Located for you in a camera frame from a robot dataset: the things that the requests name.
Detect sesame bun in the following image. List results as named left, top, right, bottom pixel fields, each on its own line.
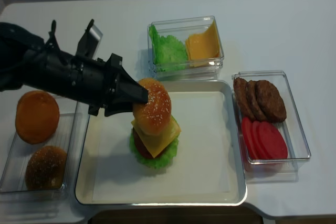
left=25, top=146, right=67, bottom=190
left=133, top=78, right=172, bottom=136

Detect right red tomato slice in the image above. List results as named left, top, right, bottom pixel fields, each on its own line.
left=257, top=122, right=288, bottom=159

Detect plain bottom bun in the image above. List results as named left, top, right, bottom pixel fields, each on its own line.
left=15, top=90, right=60, bottom=144

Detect brown patty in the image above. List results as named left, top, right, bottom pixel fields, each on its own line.
left=255, top=80, right=287, bottom=123
left=246, top=80, right=267, bottom=121
left=234, top=77, right=256, bottom=121

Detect clear lettuce cheese container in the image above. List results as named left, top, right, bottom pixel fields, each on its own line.
left=148, top=16, right=224, bottom=80

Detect white metal-rimmed tray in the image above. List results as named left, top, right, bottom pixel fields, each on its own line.
left=75, top=80, right=247, bottom=207

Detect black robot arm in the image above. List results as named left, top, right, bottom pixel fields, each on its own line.
left=1, top=20, right=148, bottom=116

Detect middle brown patty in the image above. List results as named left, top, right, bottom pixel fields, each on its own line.
left=246, top=80, right=267, bottom=121

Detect yellow cheese slice on burger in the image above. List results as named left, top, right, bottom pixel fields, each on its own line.
left=131, top=116, right=181, bottom=158

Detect green lettuce leaves in container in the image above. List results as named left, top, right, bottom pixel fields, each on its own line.
left=149, top=25, right=188, bottom=72

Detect yellow cheese slices stack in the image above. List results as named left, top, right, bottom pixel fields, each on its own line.
left=185, top=21, right=220, bottom=61

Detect green lettuce leaf on burger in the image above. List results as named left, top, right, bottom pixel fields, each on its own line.
left=129, top=133, right=179, bottom=169

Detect left brown patty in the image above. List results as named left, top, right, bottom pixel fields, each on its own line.
left=234, top=77, right=256, bottom=121

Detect left red tomato slice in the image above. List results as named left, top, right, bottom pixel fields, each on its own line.
left=241, top=117, right=259, bottom=160

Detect middle red tomato slice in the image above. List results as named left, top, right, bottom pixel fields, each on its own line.
left=251, top=121, right=270, bottom=159

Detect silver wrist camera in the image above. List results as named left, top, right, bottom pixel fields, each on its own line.
left=76, top=19, right=103, bottom=59

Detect black cable loop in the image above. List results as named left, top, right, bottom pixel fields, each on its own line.
left=44, top=19, right=61, bottom=51

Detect sesame top bun in container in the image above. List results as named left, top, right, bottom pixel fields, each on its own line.
left=25, top=146, right=67, bottom=190

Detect clear patty tomato container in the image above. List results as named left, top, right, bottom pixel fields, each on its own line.
left=232, top=71, right=311, bottom=183

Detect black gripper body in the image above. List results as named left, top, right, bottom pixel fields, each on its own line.
left=23, top=51, right=122, bottom=116

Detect clear plastic bun container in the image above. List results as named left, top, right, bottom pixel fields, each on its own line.
left=1, top=95, right=79, bottom=203

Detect right brown patty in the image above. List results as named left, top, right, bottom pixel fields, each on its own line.
left=255, top=80, right=287, bottom=123

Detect white paper liner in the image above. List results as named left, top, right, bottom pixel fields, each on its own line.
left=92, top=92, right=233, bottom=204

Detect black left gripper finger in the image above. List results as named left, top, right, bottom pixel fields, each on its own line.
left=113, top=66, right=148, bottom=104

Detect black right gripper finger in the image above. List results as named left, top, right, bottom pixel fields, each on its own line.
left=104, top=100, right=133, bottom=117

